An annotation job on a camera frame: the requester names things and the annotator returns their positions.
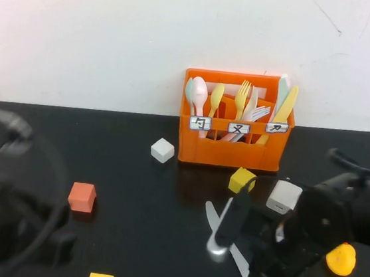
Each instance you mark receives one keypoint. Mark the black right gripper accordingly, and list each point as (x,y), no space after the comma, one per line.
(282,253)

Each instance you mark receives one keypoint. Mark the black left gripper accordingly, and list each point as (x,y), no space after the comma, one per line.
(61,248)

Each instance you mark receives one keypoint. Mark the grey white plastic knife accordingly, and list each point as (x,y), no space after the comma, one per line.
(211,216)

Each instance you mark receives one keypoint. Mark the yellow plastic knife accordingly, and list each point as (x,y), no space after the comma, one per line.
(283,109)

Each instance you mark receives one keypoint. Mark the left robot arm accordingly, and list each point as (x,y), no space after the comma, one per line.
(4,198)

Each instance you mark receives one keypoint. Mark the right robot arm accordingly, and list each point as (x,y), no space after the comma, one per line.
(329,222)

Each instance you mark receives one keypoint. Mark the orange cutlery holder crate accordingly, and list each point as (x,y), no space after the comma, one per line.
(230,153)

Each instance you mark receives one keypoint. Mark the salmon orange cube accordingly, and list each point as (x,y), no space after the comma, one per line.
(81,197)

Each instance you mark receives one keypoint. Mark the yellow rubber duck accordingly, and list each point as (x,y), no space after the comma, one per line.
(341,260)

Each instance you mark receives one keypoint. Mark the white usb charger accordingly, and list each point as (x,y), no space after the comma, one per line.
(283,196)

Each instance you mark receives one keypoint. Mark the white cube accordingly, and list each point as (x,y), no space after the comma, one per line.
(162,150)

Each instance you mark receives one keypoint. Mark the pale pink plastic fork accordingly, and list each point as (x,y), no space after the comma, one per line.
(228,137)

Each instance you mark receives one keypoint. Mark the paper label for knives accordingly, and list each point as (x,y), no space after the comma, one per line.
(276,128)

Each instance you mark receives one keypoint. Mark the paper label for forks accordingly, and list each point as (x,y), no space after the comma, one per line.
(239,128)

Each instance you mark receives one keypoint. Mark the white plastic fork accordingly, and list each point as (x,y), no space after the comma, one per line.
(259,113)

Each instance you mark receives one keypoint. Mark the paper label for spoons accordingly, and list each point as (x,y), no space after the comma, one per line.
(200,123)

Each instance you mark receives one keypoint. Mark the cream plastic fork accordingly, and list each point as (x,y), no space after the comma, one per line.
(251,102)

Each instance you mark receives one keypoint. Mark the yellow plastic fork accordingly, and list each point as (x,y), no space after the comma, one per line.
(242,95)

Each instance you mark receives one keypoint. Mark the yellow plastic spoon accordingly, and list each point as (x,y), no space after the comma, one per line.
(217,95)

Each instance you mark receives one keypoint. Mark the pale green plastic spoon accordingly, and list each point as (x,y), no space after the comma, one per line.
(188,90)

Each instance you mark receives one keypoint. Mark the pale green plastic knife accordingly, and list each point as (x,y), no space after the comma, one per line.
(282,89)

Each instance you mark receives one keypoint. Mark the pale pink plastic spoon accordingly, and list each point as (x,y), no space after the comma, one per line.
(199,90)

